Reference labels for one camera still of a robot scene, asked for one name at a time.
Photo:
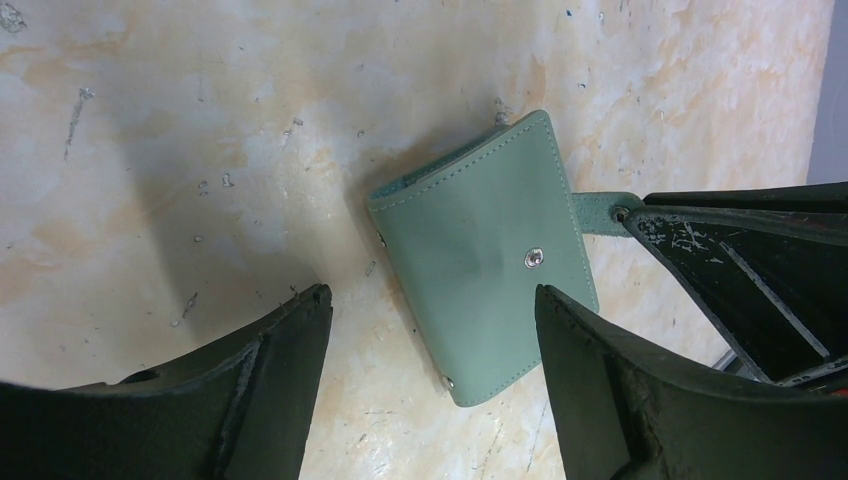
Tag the green leather card holder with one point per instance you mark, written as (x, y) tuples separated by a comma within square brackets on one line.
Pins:
[(471, 235)]

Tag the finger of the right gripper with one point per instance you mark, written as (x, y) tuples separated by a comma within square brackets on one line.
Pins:
[(767, 267)]

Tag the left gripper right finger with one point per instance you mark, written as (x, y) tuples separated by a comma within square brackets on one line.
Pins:
[(626, 408)]

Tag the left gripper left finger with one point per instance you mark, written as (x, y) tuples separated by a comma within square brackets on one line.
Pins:
[(239, 407)]

